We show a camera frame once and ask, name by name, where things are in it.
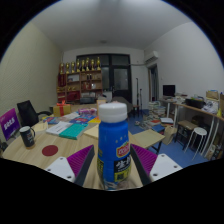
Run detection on dark glass door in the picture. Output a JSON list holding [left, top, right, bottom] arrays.
[[76, 53, 133, 103]]

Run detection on wooden trophy shelf unit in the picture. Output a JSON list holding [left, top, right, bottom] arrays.
[[56, 56, 104, 104]]

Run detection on purple sign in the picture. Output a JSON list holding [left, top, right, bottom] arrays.
[[0, 107, 21, 142]]

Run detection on blue white-capped drink bottle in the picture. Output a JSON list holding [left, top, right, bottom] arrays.
[[96, 101, 133, 192]]

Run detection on brown wooden stool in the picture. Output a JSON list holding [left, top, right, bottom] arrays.
[[174, 119, 199, 145]]

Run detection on flat round red coaster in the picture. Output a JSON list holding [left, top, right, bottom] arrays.
[[41, 144, 60, 157]]

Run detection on black mug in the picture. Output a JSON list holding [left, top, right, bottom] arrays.
[[18, 125, 37, 149]]

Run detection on black microphone stand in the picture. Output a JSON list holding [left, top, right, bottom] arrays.
[[134, 77, 144, 108]]

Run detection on orange book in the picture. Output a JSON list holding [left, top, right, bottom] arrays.
[[88, 116, 101, 125]]

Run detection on black computer monitor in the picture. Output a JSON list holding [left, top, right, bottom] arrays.
[[162, 84, 177, 98]]

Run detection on white round stool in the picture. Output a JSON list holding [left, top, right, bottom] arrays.
[[184, 126, 208, 154]]

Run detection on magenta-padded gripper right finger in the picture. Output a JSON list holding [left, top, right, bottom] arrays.
[[129, 143, 184, 187]]

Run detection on pink packet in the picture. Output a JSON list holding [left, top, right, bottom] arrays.
[[78, 107, 98, 116]]

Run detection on teal book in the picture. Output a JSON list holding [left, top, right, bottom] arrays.
[[58, 123, 88, 140]]

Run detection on yellow red-ribboned gift box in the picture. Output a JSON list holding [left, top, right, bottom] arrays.
[[52, 100, 72, 118]]

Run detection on blue magazine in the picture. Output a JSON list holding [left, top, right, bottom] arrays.
[[68, 114, 96, 125], [42, 115, 62, 125]]

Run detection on long wooden desk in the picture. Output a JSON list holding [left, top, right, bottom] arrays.
[[172, 101, 224, 159]]

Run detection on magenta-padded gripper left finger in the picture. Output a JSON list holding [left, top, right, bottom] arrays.
[[44, 144, 96, 188]]

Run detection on orange standing box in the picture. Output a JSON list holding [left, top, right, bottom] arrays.
[[96, 97, 108, 110]]

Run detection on beige notebook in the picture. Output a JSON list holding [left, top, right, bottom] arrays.
[[31, 121, 49, 133]]

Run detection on white air conditioner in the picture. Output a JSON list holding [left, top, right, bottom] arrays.
[[143, 50, 160, 65]]

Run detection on black office chair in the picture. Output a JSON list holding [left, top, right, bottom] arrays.
[[16, 99, 53, 128]]

